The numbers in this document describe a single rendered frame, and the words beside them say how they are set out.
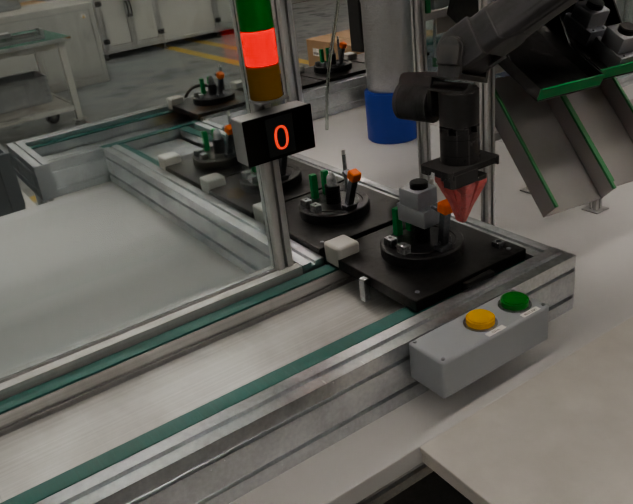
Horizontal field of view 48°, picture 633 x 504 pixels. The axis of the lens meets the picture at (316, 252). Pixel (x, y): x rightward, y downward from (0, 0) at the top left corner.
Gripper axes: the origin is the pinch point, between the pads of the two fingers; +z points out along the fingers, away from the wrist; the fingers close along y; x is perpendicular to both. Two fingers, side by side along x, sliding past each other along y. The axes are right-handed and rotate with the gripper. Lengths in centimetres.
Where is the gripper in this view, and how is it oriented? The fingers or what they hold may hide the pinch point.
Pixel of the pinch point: (461, 216)
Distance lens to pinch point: 110.3
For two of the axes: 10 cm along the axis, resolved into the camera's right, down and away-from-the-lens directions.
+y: -8.2, 3.3, -4.7
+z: 1.1, 8.9, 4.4
